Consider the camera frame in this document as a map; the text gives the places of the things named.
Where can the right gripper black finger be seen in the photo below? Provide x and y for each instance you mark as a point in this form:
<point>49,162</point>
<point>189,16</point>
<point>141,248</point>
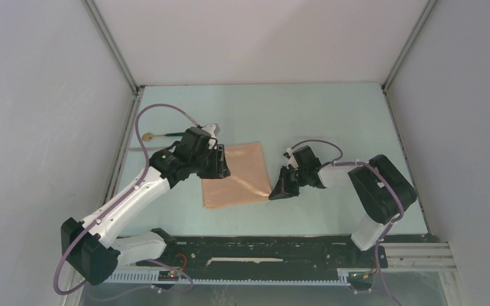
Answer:
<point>281,191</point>
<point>293,183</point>

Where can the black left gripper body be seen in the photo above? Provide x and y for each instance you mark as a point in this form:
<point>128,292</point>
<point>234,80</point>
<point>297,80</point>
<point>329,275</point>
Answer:
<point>200,160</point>

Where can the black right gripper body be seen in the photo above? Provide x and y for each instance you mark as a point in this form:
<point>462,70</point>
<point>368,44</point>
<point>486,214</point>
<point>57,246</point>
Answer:
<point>300,172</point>

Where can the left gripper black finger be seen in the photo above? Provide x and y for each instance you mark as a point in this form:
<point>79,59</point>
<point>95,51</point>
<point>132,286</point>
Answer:
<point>211,171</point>
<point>218,156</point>

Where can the peach cloth napkin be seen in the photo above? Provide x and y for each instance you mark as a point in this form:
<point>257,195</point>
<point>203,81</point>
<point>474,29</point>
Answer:
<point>248,181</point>

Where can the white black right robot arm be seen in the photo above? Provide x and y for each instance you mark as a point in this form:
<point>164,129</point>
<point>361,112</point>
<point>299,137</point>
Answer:
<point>383,191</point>

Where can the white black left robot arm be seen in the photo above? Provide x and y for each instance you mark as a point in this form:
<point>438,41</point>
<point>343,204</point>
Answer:
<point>94,246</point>

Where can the silver table knife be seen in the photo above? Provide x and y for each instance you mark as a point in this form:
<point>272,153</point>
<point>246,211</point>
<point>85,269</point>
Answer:
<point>149,149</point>

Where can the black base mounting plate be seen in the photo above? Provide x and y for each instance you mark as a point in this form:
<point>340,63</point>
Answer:
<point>270,258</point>

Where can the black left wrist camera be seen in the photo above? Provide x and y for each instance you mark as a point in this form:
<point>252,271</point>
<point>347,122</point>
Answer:
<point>197,142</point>

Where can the white toothed cable duct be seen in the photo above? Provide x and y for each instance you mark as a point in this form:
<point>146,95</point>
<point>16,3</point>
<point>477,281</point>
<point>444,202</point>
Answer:
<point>167,277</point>

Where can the aluminium frame rail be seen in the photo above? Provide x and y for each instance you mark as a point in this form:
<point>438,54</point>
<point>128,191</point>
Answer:
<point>419,257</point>

